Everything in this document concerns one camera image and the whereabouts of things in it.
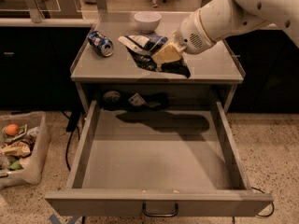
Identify green item in bin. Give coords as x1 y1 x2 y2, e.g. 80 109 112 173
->
9 160 22 171

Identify open grey top drawer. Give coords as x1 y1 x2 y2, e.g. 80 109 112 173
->
46 102 273 217

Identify grey metal counter cabinet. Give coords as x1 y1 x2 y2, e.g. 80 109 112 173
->
71 11 243 109

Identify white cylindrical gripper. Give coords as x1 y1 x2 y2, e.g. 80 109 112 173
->
151 9 215 67

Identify clear plastic storage bin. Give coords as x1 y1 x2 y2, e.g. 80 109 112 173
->
0 112 50 189

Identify black cable under drawer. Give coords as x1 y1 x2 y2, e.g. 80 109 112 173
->
250 186 276 218

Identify white label tag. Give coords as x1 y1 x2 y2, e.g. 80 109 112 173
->
129 93 146 106

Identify blue floor tape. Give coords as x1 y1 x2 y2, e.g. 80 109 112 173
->
49 214 80 224

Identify black power cable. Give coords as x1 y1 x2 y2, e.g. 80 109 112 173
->
61 109 82 172

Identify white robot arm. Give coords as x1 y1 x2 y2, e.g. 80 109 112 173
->
151 0 299 65

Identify blue chip bag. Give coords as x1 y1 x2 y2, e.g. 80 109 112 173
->
119 35 191 78

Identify black items behind drawer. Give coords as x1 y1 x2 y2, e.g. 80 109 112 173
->
98 91 168 112

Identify orange fruit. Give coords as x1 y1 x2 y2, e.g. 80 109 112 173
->
5 124 21 136

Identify crumpled snack bag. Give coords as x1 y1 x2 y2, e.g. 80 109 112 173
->
1 141 31 157

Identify person's white shoe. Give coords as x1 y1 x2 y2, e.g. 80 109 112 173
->
149 0 158 7

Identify blue soda can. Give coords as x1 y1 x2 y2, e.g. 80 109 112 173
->
88 31 114 57

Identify metal drawer handle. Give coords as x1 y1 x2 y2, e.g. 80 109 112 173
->
142 203 179 217

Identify white bowl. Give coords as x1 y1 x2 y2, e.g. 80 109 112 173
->
134 11 162 33

